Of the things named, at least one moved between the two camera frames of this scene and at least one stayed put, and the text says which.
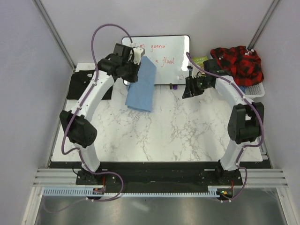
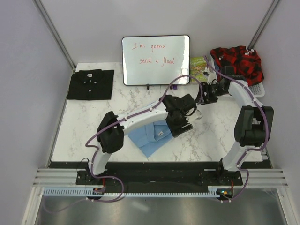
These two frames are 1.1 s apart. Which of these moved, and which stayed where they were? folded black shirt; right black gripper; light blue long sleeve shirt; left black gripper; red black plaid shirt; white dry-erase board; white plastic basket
Moved: light blue long sleeve shirt; right black gripper; left black gripper
Stayed: red black plaid shirt; white plastic basket; folded black shirt; white dry-erase board
